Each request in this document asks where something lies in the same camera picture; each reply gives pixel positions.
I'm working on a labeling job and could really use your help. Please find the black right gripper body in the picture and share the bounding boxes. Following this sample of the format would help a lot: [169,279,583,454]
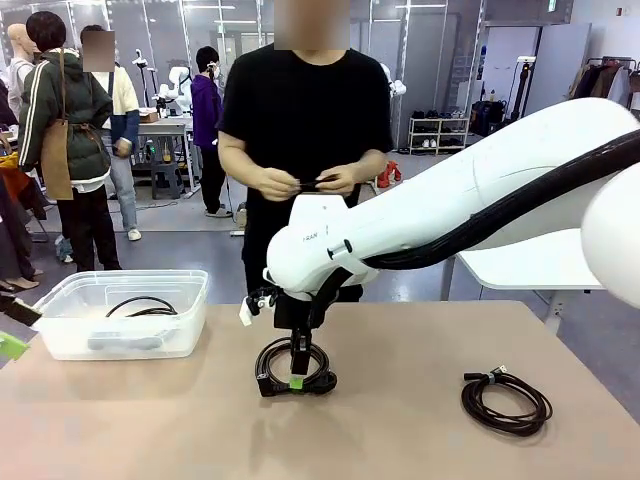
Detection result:
[273,292,327,352]

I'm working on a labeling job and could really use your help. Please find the black power cable angled plug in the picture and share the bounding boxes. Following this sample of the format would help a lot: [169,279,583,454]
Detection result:
[254,337,339,399]

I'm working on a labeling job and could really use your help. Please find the thin black cable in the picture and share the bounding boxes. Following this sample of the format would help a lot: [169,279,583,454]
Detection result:
[298,174,342,191]

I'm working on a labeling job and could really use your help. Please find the thick black power cable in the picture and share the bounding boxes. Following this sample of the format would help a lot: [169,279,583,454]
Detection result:
[87,295,180,352]

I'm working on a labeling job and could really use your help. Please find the person's left forearm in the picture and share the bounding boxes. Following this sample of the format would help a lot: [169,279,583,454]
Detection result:
[352,148,389,184]

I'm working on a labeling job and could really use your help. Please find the person's right forearm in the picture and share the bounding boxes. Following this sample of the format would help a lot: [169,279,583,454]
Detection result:
[218,147,261,190]

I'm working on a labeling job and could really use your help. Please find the person's right hand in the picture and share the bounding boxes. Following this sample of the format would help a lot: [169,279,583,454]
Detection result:
[247,166,304,203]

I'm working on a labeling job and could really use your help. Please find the person's left hand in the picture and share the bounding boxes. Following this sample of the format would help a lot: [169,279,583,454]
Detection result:
[315,162,363,196]

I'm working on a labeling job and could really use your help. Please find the blue shoe cover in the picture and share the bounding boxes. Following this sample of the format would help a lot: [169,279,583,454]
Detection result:
[53,234,76,264]

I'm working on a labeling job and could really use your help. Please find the translucent plastic storage bin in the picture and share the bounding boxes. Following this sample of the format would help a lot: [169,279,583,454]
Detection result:
[30,269,211,361]

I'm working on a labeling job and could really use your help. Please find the red orange toy figure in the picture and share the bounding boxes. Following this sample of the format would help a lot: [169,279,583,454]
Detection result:
[377,159,403,189]

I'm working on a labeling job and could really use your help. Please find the gray step stool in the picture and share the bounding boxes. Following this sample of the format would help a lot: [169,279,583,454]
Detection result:
[149,160,184,200]

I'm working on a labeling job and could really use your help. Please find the person in black t-shirt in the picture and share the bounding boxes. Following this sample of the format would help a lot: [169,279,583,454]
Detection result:
[217,0,394,304]

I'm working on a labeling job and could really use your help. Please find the person in green jacket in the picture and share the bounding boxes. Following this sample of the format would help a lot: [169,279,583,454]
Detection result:
[18,10,124,274]

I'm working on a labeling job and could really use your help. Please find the person in purple hoodie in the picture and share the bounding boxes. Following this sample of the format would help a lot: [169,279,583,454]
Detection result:
[191,45,235,219]

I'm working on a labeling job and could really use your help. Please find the gray background work table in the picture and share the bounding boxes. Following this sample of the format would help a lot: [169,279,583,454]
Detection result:
[137,117,202,195]

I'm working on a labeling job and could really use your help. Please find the wooden shoe rack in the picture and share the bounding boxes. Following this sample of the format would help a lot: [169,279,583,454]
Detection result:
[408,116,471,155]

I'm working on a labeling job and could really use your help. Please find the white side table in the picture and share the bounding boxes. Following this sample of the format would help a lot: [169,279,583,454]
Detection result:
[457,227,609,334]

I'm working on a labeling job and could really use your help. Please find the person in cream sweater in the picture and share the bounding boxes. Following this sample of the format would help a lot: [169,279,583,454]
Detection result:
[79,24,144,243]

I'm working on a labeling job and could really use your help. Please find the black luggage bags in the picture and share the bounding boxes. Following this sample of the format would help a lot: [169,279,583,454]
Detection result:
[470,98,511,137]

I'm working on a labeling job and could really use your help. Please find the black stand white head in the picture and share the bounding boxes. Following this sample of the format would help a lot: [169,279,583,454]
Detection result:
[132,48,152,109]

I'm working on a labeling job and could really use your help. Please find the black pole white top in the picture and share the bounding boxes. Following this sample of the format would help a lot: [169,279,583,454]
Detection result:
[513,56,537,120]

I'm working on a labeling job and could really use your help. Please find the beige hanging coat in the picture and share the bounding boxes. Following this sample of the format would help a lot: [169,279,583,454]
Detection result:
[568,66,590,100]

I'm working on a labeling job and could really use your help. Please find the brown hanging coat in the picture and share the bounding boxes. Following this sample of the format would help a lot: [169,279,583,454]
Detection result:
[582,64,620,101]

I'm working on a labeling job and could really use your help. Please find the light blue hanging coat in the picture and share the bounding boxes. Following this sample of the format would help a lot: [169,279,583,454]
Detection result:
[606,66,633,108]

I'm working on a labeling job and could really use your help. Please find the black clothes rack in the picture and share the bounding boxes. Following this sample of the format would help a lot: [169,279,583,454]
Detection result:
[567,55,640,109]

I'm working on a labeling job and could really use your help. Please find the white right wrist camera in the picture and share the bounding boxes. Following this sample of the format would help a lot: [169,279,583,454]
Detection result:
[238,285,279,327]

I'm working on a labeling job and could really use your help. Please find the black cable with gray tie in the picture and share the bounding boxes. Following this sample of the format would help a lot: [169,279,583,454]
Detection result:
[461,366,555,438]

